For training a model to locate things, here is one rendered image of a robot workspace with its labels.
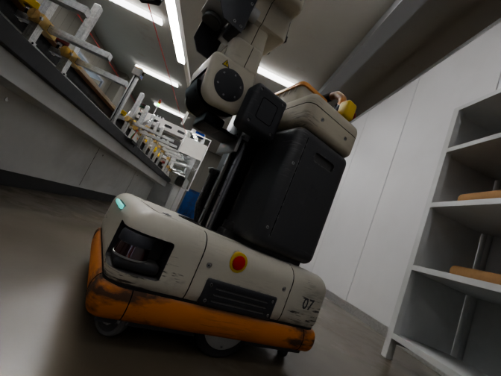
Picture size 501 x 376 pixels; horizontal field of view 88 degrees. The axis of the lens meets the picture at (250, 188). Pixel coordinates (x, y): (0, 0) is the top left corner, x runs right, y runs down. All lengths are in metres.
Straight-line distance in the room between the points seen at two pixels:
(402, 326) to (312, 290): 1.03
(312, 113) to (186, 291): 0.62
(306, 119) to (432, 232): 1.25
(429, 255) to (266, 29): 1.49
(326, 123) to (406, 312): 1.26
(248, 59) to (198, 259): 0.66
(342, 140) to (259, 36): 0.47
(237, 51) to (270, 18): 0.22
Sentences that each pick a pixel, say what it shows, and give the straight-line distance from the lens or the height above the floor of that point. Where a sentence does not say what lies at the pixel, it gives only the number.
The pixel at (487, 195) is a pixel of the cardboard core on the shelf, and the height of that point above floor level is 0.93.
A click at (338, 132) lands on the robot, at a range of 0.94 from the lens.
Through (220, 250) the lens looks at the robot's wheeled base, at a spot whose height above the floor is 0.25.
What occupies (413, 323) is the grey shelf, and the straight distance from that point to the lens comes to 1.87.
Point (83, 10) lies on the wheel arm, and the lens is 1.33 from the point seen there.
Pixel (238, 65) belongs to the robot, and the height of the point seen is 0.80.
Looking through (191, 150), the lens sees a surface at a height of 1.39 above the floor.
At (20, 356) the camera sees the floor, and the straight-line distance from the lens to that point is 0.61.
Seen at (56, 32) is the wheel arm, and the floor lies 0.81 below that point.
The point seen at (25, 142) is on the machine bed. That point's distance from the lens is 2.17.
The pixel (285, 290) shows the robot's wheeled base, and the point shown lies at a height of 0.21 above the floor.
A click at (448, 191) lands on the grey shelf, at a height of 1.02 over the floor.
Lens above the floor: 0.32
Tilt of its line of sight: 9 degrees up
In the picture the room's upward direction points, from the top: 23 degrees clockwise
